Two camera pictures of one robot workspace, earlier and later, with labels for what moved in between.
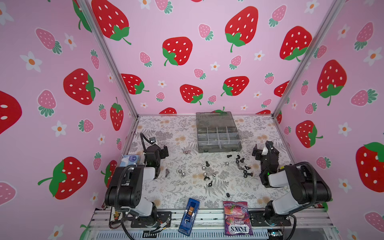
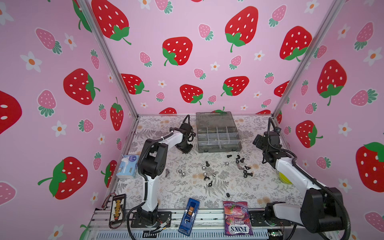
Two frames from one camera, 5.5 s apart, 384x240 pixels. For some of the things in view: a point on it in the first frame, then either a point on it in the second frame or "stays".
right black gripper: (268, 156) -> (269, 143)
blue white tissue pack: (129, 160) stays
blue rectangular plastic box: (189, 217) stays
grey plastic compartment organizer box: (217, 132) stays
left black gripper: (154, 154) -> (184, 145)
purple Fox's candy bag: (237, 220) stays
